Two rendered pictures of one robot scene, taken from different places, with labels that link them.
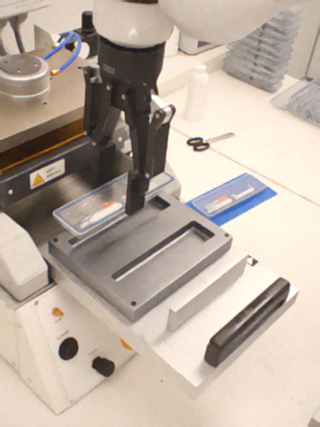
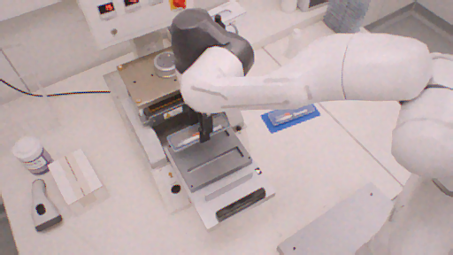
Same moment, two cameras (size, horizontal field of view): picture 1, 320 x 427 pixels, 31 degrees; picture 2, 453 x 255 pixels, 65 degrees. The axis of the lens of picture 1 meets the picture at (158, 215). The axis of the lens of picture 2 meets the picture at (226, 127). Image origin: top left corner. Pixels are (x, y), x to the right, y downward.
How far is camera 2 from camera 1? 0.44 m
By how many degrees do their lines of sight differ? 20
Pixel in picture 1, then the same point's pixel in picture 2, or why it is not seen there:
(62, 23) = not seen: outside the picture
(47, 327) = (165, 180)
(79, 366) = (180, 196)
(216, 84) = (315, 32)
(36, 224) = (171, 129)
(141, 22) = not seen: hidden behind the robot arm
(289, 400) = (275, 232)
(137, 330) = (192, 197)
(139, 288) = (199, 177)
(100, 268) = (184, 165)
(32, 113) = (166, 86)
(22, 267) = (154, 156)
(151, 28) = not seen: hidden behind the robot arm
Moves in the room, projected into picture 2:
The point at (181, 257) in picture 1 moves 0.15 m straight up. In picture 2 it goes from (225, 164) to (224, 135)
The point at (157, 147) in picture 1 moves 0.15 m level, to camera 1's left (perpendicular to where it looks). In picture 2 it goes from (206, 124) to (154, 107)
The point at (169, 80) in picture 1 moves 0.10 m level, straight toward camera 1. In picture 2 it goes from (284, 29) to (278, 43)
